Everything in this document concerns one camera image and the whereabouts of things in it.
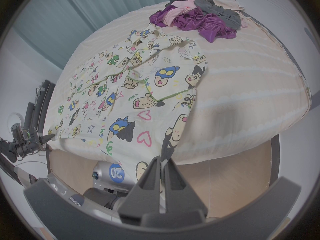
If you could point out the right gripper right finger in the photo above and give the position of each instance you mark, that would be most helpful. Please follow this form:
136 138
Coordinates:
177 194

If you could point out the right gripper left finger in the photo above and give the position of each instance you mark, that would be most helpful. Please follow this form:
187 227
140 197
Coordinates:
147 189

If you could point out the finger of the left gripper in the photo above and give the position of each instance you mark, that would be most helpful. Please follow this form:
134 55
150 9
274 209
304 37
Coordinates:
47 138

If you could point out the white printed pyjama top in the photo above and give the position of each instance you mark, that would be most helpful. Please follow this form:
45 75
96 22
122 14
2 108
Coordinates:
125 109

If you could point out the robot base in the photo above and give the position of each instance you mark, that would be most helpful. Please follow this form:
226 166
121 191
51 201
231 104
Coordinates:
102 174

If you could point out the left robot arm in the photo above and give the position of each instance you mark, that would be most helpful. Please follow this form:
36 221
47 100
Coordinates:
20 144

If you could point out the bed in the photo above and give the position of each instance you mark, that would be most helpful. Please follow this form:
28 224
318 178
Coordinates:
237 84

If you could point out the pile of clothes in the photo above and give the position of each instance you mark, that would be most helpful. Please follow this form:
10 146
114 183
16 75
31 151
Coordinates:
207 26

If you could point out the blue-green curtain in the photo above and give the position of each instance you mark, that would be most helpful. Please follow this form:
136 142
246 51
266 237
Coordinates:
75 14

